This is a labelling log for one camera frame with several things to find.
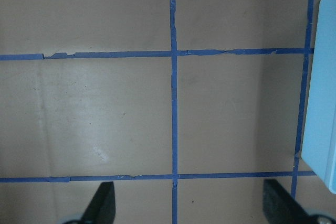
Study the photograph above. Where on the bin-side right gripper black left finger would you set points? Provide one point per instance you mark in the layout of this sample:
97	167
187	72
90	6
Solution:
102	207

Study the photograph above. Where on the bin-side right gripper black right finger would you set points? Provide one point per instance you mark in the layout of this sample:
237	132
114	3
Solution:
280	207

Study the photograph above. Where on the light blue plastic bin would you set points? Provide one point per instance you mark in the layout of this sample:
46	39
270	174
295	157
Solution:
318	149

